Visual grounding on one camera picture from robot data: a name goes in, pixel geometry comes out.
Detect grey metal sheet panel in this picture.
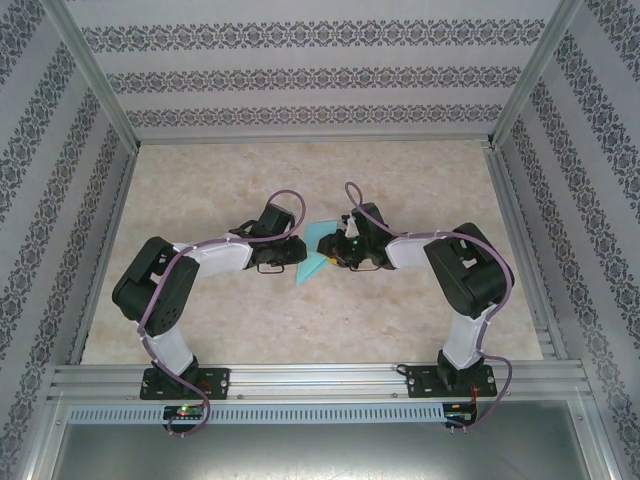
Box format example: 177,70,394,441
49,422,611,480

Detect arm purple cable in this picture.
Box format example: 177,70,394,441
137,189,307,439
344,182,515,436

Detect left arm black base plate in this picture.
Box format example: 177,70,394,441
141,367,232,401

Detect aluminium mounting beam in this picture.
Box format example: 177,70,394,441
47,363,594,401

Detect aluminium lower frame beam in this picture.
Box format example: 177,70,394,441
12,392,69,480
567,397,626,480

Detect teal paper sheet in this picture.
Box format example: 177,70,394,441
293,219,341,289

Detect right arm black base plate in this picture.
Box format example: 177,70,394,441
405,364,496,400

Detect aluminium frame post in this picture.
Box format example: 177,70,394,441
487,0,589,149
42,0,144,154

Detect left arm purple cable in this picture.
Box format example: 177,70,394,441
137,189,307,439

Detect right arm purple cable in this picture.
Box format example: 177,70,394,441
344,182,515,436

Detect aluminium rear frame rail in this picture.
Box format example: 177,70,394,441
134,133,494,146

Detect aluminium side frame rail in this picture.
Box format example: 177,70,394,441
69,149,141,366
482,144,571,362

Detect slotted grey cable duct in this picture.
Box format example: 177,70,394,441
67,403,446,426

